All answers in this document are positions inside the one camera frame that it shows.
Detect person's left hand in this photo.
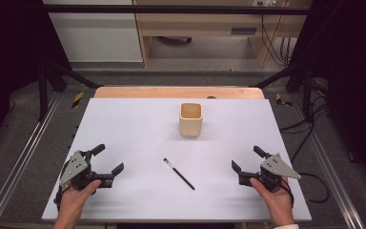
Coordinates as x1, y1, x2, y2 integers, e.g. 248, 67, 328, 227
56, 179, 103, 221

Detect black frame strut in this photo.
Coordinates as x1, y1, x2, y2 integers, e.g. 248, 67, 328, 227
250, 61, 316, 123
37, 59, 104, 122

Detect grey drawer handle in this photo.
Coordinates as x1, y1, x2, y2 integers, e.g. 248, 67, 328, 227
230, 27, 258, 35

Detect white cabinet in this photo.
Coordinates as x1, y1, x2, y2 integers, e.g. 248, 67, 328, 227
42, 0, 144, 63

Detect black desk cables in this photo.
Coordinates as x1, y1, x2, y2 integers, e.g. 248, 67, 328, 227
259, 14, 293, 68

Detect light wooden desk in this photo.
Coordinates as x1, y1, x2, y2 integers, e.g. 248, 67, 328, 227
133, 0, 313, 69

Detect aluminium floor rail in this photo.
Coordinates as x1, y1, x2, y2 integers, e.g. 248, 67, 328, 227
0, 92, 62, 229
290, 93, 366, 229

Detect person's right hand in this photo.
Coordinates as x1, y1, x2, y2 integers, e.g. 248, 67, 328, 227
250, 176, 295, 227

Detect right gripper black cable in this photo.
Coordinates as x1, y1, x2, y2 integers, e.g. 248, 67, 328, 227
286, 172, 331, 204

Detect black makeup brush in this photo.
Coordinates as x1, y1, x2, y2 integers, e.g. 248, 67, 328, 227
163, 157, 196, 192

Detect beige square cup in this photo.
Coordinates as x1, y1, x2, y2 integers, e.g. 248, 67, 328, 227
178, 101, 204, 138

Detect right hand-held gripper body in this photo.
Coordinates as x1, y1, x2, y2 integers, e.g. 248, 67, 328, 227
238, 153, 302, 194

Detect black horizontal frame bar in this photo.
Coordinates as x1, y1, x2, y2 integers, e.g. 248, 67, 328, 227
42, 4, 313, 16

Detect white board sheet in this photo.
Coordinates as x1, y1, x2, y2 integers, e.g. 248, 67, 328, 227
41, 97, 313, 223

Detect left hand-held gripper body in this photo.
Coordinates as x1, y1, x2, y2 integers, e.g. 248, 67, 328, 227
58, 150, 114, 193

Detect black floor cable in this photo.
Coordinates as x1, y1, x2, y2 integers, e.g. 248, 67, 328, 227
278, 94, 330, 164

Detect black curtain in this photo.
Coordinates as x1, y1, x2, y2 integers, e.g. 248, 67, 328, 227
0, 0, 72, 156
285, 0, 366, 185

